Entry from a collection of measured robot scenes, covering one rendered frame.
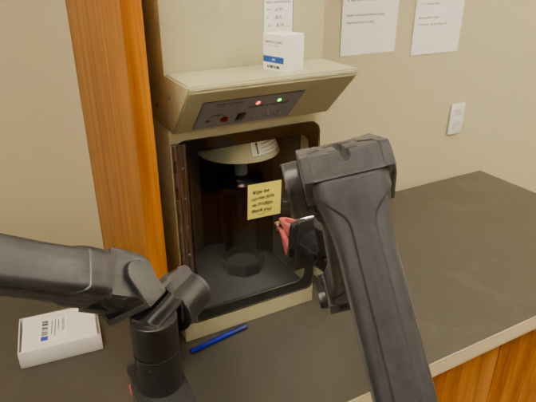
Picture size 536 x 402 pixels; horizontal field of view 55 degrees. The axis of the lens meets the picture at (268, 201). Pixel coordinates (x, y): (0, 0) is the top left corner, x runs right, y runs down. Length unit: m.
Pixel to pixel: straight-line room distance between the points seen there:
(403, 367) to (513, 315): 0.94
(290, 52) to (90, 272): 0.50
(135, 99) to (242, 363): 0.58
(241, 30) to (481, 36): 1.22
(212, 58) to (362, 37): 0.79
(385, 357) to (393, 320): 0.03
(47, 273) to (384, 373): 0.35
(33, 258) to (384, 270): 0.35
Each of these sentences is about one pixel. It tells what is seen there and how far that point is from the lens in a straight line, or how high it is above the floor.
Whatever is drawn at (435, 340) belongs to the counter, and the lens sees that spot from 1.21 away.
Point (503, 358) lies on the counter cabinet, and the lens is 1.43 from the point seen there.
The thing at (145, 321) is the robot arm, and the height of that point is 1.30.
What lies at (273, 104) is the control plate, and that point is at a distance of 0.92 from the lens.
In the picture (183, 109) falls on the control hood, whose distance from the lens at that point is 0.84.
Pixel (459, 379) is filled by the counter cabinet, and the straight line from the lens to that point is 1.32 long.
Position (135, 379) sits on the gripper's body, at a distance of 0.73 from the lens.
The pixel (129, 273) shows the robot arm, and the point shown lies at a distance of 0.62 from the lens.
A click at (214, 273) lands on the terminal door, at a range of 1.07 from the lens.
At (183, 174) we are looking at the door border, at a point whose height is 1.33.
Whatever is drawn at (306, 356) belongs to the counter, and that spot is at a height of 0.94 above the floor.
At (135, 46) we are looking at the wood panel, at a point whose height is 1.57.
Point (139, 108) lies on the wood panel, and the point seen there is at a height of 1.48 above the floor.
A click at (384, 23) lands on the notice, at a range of 1.69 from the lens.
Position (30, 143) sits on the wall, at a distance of 1.34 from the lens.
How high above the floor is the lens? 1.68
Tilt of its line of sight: 25 degrees down
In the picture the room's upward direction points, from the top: straight up
